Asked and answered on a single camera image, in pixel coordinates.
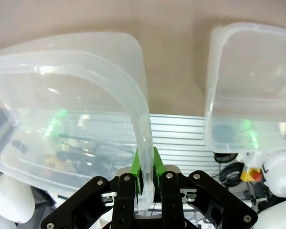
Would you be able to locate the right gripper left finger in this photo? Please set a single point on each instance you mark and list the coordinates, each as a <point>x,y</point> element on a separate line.
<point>125,202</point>

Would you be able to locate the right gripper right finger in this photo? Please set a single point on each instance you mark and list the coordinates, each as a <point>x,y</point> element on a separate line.
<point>171,202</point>

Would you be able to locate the large clear plastic bin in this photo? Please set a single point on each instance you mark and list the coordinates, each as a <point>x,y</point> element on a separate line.
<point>62,83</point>

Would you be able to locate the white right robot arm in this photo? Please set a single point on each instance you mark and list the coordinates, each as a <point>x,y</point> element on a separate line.
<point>278,181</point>

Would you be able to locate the ribbed aluminium panel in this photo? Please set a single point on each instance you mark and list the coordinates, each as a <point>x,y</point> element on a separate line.
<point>178,138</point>

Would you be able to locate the yellow red emergency stop button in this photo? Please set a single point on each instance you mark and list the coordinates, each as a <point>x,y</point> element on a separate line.
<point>251,175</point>

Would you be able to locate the small clear plastic bin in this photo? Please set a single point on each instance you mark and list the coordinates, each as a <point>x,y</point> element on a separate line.
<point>252,71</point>

